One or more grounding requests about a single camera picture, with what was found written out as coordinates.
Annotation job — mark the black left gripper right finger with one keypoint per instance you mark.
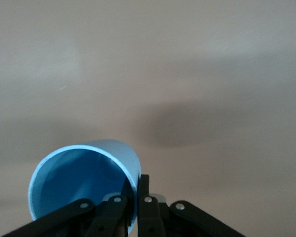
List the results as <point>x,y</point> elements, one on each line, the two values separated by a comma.
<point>153,217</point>

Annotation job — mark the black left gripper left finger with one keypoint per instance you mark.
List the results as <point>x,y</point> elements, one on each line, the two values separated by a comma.
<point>71,217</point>

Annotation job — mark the light blue plastic cup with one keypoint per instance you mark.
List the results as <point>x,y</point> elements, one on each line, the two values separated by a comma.
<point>76,177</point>

